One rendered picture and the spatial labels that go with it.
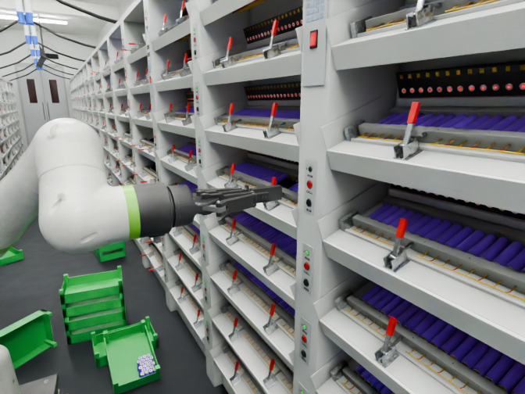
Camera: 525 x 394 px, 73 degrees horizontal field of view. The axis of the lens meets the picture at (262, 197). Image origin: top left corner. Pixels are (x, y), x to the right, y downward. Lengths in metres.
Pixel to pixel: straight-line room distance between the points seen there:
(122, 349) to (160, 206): 1.48
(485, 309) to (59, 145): 0.68
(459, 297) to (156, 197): 0.50
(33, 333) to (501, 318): 2.10
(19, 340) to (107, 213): 1.72
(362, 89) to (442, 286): 0.42
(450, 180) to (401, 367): 0.38
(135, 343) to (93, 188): 1.50
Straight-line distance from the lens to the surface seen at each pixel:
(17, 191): 0.76
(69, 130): 0.66
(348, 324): 0.87
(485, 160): 0.60
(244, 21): 1.46
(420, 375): 0.78
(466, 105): 0.76
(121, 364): 1.99
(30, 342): 2.31
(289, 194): 1.00
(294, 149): 0.86
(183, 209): 0.63
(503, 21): 0.56
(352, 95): 0.79
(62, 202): 0.60
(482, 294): 0.64
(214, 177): 1.40
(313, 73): 0.79
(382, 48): 0.67
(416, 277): 0.67
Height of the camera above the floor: 1.24
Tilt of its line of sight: 15 degrees down
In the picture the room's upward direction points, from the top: straight up
